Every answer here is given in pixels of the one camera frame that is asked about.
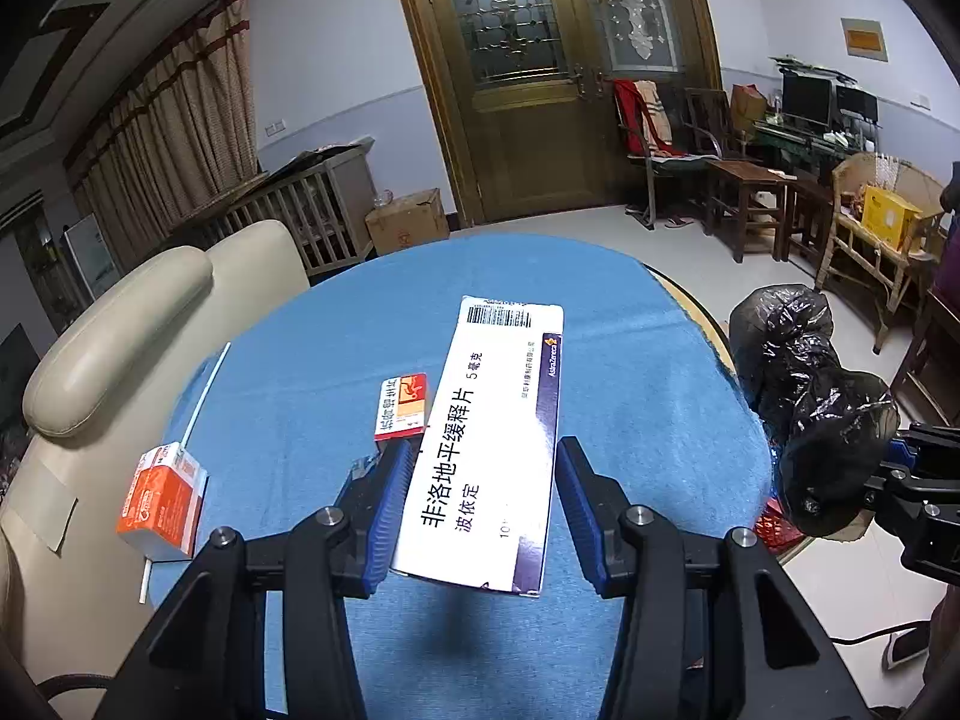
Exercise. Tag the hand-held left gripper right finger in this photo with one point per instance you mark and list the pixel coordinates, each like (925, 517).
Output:
(581, 502)

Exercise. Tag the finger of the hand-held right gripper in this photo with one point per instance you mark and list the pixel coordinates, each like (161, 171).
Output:
(904, 456)
(885, 499)

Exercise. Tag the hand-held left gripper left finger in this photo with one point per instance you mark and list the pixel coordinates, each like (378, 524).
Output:
(390, 495)

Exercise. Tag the small orange white medicine box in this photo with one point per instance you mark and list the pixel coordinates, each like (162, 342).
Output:
(401, 409)

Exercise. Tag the long white medicine box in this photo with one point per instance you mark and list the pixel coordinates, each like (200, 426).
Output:
(480, 450)

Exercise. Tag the black plastic bag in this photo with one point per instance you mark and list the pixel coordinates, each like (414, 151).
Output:
(810, 405)

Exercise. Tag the red plastic basket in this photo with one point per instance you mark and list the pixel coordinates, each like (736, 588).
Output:
(776, 532)

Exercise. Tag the white and black shoe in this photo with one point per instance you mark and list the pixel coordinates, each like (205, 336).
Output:
(907, 649)

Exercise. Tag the tall dark wooden stool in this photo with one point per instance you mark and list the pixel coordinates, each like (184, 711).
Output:
(934, 345)

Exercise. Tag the blue tablecloth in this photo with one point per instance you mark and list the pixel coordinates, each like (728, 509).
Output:
(300, 360)

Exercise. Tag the purple bag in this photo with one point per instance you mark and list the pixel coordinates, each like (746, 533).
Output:
(949, 255)

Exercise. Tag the white plastic stick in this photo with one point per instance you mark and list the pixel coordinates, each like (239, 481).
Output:
(206, 390)

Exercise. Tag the orange and white tissue box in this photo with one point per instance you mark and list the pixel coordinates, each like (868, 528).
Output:
(161, 499)

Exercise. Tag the yellow box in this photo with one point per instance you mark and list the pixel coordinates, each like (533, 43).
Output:
(889, 217)

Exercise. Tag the black jacket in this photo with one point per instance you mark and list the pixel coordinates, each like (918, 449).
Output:
(952, 187)

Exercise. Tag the wicker chair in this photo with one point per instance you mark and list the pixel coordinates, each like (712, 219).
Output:
(896, 180)

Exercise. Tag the slipper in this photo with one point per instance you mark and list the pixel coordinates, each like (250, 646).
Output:
(679, 222)

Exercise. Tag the wooden crib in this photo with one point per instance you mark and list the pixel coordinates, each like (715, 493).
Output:
(330, 202)

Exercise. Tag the green glass desk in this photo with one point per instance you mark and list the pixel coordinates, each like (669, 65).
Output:
(795, 142)

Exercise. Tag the cream leather sofa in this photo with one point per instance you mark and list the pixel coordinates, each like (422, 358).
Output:
(112, 292)

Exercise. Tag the computer monitor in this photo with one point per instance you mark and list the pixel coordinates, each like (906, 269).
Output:
(856, 103)
(806, 101)

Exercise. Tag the wooden double door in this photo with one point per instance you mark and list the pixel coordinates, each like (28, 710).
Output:
(517, 150)

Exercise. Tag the brown cardboard box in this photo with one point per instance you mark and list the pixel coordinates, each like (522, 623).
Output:
(748, 109)

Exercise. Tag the white standing appliance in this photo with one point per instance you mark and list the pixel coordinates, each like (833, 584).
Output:
(91, 259)

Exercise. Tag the dark wooden armchair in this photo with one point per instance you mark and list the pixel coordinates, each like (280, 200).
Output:
(709, 120)

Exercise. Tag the red striped blanket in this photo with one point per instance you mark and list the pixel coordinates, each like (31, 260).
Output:
(645, 112)

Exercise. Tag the black television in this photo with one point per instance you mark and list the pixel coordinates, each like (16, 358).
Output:
(16, 360)

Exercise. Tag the beige striped curtain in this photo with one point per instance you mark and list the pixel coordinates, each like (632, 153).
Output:
(172, 142)

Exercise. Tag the dark display cabinet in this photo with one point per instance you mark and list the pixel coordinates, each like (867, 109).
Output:
(41, 262)

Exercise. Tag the metal frame chair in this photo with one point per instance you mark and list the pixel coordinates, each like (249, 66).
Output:
(675, 165)

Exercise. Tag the orange wall notice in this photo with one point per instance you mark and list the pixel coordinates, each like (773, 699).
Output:
(864, 39)

